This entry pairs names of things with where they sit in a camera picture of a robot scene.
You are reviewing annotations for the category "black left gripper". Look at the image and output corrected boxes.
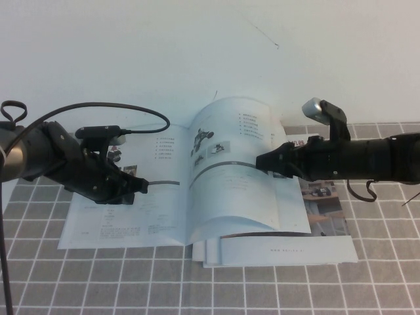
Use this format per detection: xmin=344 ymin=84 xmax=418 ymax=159
xmin=64 ymin=146 xmax=149 ymax=206

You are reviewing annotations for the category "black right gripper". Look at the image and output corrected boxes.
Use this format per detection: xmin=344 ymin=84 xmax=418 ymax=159
xmin=255 ymin=135 xmax=333 ymax=182

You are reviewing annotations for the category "white robot catalogue book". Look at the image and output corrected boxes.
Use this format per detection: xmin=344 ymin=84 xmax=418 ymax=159
xmin=57 ymin=95 xmax=312 ymax=250

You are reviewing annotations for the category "white brochure under stack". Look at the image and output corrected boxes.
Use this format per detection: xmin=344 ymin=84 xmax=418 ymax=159
xmin=202 ymin=241 xmax=345 ymax=268
xmin=192 ymin=243 xmax=208 ymax=263

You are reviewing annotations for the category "grey checked tablecloth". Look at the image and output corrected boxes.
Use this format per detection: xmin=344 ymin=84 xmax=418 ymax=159
xmin=0 ymin=121 xmax=420 ymax=315

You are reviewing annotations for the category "brochure with photo cover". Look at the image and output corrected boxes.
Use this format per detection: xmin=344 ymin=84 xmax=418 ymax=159
xmin=220 ymin=133 xmax=358 ymax=266

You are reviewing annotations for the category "black zip tie tail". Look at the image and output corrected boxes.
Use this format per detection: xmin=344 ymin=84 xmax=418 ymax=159
xmin=402 ymin=192 xmax=420 ymax=207

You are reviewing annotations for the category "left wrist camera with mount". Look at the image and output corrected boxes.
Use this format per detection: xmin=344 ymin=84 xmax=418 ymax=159
xmin=74 ymin=124 xmax=127 ymax=156

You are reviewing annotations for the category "black left camera cable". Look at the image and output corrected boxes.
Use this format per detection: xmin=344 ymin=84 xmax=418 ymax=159
xmin=0 ymin=102 xmax=171 ymax=315

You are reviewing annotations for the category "right gripper small cable loop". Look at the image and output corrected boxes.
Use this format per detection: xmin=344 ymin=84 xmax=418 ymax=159
xmin=346 ymin=178 xmax=378 ymax=203

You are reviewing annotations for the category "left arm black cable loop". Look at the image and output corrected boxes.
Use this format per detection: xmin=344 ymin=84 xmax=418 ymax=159
xmin=0 ymin=100 xmax=28 ymax=125

